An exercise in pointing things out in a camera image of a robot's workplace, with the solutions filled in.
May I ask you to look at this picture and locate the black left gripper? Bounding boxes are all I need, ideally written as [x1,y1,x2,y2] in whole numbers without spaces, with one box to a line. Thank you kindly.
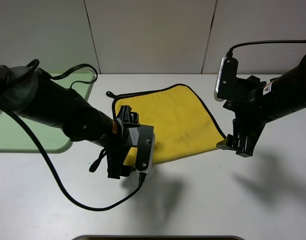
[105,105,140,179]

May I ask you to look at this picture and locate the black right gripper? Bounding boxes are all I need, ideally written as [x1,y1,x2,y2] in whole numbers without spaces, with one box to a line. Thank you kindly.
[223,75,266,157]

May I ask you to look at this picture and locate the yellow towel with black trim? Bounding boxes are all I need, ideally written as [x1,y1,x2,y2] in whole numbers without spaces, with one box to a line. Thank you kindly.
[106,83,225,164]

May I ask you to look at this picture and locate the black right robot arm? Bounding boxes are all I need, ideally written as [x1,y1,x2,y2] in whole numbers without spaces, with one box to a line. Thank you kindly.
[216,54,306,157]

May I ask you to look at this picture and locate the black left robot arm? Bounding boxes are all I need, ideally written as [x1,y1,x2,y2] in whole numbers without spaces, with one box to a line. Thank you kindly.
[0,59,138,179]

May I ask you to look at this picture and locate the light green plastic tray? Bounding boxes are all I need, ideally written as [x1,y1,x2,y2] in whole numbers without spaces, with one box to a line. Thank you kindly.
[0,70,94,153]

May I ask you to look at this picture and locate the black left camera cable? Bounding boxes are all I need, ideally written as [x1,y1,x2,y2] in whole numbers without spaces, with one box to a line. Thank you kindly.
[0,59,147,212]

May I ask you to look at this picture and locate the black camera cable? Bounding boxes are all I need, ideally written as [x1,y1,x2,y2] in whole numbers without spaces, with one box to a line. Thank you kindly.
[225,39,306,60]
[0,59,147,212]

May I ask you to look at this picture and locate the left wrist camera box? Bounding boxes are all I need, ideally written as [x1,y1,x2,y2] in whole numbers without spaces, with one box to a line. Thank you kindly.
[129,124,155,174]

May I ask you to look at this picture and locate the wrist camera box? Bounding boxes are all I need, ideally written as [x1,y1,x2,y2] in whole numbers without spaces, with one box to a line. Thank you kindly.
[214,57,238,102]
[129,124,155,174]

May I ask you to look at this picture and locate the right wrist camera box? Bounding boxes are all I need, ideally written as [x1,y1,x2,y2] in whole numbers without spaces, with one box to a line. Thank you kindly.
[214,57,238,102]

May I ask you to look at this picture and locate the black right camera cable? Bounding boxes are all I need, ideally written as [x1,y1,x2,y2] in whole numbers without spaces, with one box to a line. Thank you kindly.
[225,39,306,60]

